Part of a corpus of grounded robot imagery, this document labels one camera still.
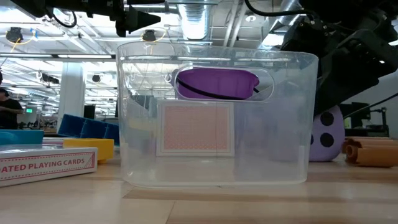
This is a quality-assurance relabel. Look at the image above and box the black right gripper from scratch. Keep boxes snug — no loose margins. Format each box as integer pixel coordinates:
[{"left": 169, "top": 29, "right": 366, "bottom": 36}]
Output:
[{"left": 281, "top": 9, "right": 398, "bottom": 116}]

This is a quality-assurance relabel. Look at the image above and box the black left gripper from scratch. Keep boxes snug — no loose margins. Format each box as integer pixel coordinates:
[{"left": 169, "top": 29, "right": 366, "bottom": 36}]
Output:
[{"left": 114, "top": 0, "right": 165, "bottom": 38}]

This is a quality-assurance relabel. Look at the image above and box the brown toy block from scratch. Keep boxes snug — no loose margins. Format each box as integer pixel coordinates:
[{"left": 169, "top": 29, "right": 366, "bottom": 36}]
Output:
[{"left": 343, "top": 136, "right": 398, "bottom": 168}]

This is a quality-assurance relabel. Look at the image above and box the blue plastic tray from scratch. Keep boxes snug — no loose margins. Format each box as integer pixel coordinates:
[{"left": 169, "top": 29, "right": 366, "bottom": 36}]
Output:
[{"left": 58, "top": 113, "right": 121, "bottom": 146}]

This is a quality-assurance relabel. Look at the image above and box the yellow toy block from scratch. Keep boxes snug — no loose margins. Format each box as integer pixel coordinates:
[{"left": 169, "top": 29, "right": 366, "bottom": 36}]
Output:
[{"left": 63, "top": 138, "right": 115, "bottom": 165}]

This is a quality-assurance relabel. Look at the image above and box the black desk with monitors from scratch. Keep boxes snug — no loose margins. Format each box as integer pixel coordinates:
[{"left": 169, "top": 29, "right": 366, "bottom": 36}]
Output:
[{"left": 338, "top": 101, "right": 390, "bottom": 139}]

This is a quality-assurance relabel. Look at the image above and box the purple plastic bucket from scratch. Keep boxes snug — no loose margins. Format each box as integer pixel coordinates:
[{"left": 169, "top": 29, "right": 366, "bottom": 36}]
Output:
[{"left": 171, "top": 67, "right": 261, "bottom": 101}]

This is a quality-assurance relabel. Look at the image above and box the white building column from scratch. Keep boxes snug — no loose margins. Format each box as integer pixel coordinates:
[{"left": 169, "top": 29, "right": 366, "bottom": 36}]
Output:
[{"left": 57, "top": 62, "right": 87, "bottom": 134}]

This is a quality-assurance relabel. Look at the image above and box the black cabinet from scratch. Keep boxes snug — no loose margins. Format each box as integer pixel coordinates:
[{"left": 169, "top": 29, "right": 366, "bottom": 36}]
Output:
[{"left": 83, "top": 105, "right": 96, "bottom": 120}]

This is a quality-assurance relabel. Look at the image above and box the frosted clear plastic bin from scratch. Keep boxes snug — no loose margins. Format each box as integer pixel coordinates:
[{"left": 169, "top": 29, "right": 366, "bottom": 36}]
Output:
[{"left": 116, "top": 41, "right": 320, "bottom": 189}]

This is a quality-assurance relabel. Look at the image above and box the person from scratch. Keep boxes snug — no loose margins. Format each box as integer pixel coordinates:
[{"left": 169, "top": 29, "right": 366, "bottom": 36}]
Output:
[{"left": 0, "top": 70, "right": 24, "bottom": 131}]

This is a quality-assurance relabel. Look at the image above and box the blue rounded toy block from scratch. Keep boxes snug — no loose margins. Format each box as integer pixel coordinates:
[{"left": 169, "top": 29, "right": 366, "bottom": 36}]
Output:
[{"left": 0, "top": 129, "right": 45, "bottom": 146}]

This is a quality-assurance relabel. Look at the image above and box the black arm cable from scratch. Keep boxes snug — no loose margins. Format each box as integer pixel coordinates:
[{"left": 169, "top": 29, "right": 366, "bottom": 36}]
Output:
[{"left": 345, "top": 91, "right": 398, "bottom": 119}]

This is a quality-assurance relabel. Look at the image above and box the silver round ventilation duct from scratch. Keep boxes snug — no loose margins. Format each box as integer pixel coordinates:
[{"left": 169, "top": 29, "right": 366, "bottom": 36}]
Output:
[{"left": 177, "top": 0, "right": 213, "bottom": 41}]

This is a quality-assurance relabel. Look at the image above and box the silver slanted ventilation duct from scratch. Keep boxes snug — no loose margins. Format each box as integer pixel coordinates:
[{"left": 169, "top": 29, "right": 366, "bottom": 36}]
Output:
[{"left": 269, "top": 0, "right": 301, "bottom": 34}]

